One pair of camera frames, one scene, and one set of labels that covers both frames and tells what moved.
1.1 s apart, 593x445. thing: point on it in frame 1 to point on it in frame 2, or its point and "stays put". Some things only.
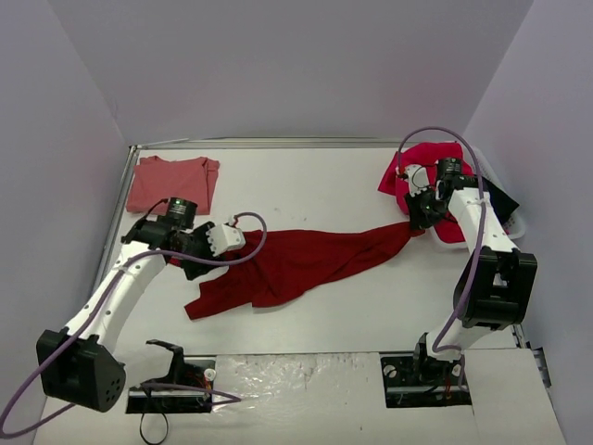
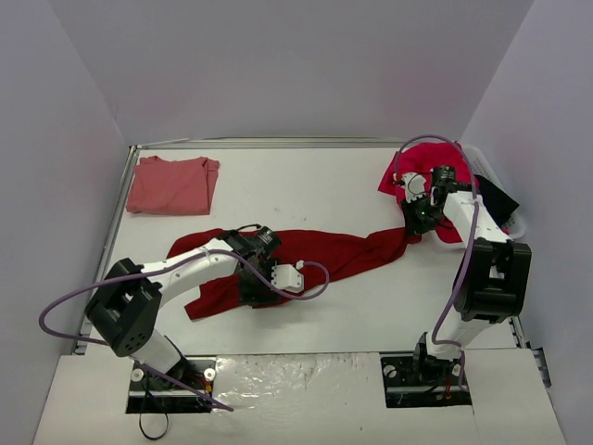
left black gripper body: x=196 y=250 to x=255 y=287
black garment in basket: x=504 y=203 stays put
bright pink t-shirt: x=427 y=156 stays put
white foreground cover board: x=322 y=398 stays put
